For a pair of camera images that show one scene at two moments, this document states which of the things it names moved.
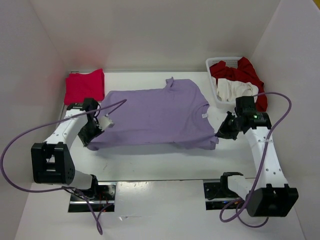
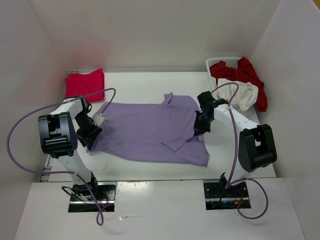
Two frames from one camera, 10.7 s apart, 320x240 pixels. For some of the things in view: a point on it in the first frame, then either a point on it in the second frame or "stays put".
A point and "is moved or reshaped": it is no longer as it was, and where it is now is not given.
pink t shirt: x=80 y=86 stays put
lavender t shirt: x=174 y=114 is moved or reshaped
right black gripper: x=223 y=132 -> x=200 y=129
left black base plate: x=105 y=196 stays put
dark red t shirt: x=244 y=72 stays put
